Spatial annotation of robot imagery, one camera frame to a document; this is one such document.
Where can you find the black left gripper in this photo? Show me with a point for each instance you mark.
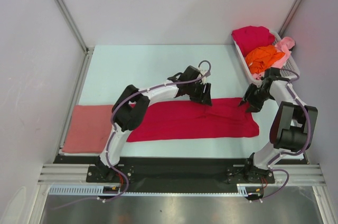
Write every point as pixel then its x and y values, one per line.
pixel 203 98

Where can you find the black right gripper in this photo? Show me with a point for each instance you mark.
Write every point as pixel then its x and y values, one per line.
pixel 255 106

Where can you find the crimson red t-shirt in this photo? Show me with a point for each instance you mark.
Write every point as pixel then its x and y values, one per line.
pixel 189 120

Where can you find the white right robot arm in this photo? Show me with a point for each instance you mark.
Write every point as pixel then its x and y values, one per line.
pixel 293 127

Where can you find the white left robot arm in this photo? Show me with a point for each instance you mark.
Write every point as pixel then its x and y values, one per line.
pixel 130 109

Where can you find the orange t-shirt in basket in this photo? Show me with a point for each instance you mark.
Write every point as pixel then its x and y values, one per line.
pixel 262 58

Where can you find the white plastic laundry basket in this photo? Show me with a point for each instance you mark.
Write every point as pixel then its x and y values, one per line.
pixel 290 64

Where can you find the crimson t-shirt in basket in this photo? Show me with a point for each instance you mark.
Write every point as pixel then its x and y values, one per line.
pixel 251 37

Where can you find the light pink t-shirt in basket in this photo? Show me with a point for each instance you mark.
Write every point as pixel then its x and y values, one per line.
pixel 284 45

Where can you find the folded salmon pink t-shirt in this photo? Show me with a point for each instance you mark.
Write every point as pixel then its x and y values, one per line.
pixel 89 129

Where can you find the right aluminium side rail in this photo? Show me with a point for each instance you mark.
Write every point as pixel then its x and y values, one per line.
pixel 297 100

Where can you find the aluminium side rail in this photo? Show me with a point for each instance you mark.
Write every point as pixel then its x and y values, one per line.
pixel 76 93
pixel 297 100

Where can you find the white slotted cable duct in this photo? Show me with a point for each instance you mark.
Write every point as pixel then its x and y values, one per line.
pixel 114 190

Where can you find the aluminium front frame rail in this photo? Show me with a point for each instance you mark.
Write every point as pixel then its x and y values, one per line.
pixel 299 174

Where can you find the left aluminium corner post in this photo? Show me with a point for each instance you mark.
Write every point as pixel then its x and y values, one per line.
pixel 71 24

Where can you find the aluminium corner post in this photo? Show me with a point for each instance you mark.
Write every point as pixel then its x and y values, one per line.
pixel 71 24
pixel 297 2

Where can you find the left aluminium side rail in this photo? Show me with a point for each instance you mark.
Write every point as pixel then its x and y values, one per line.
pixel 76 93

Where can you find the right aluminium corner post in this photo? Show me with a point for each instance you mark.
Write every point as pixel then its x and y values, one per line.
pixel 297 2

